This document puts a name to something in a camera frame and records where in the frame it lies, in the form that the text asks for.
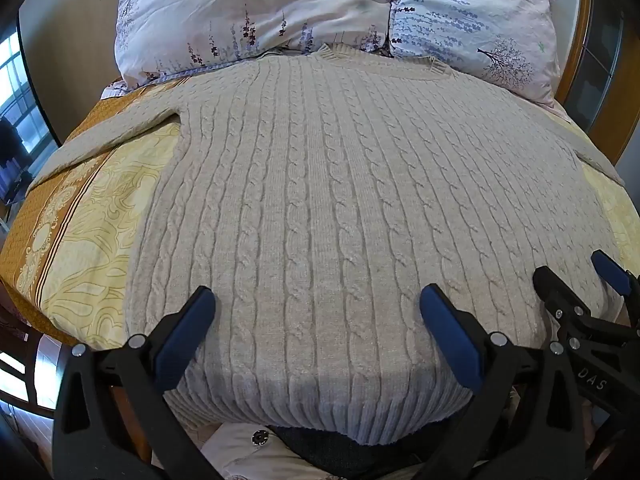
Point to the window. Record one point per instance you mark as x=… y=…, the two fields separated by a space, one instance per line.
x=17 y=90

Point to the pink floral pillow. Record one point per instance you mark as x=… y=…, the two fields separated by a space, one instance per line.
x=240 y=10

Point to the wooden bed headboard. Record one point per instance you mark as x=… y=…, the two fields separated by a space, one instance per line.
x=595 y=45

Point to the person's white jacket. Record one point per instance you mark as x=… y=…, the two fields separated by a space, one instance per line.
x=250 y=455

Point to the dark cloth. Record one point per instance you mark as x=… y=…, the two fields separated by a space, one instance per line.
x=11 y=160

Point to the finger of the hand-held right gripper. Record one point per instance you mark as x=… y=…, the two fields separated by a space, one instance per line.
x=614 y=272
x=562 y=292

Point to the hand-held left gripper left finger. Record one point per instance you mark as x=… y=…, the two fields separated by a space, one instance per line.
x=186 y=337

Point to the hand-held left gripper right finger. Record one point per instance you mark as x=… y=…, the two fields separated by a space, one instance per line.
x=452 y=340

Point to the person's dark inner garment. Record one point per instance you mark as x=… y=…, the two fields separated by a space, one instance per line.
x=320 y=447

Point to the tree print pillow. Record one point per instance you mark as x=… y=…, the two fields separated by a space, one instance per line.
x=470 y=15

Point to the yellow patterned bed sheet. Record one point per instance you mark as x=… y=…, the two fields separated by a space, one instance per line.
x=100 y=240

